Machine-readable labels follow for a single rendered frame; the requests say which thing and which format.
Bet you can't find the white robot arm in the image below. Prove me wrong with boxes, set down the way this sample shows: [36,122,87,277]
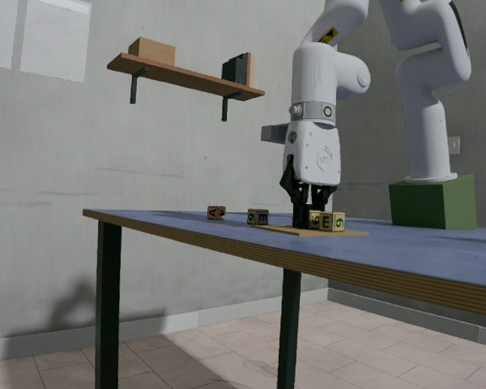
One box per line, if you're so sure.
[261,0,471,184]

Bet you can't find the tan square mat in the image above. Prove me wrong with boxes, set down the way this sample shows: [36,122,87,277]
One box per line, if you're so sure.
[251,225,369,236]

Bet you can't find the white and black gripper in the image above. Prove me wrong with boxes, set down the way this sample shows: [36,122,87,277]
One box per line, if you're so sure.
[279,119,340,229]

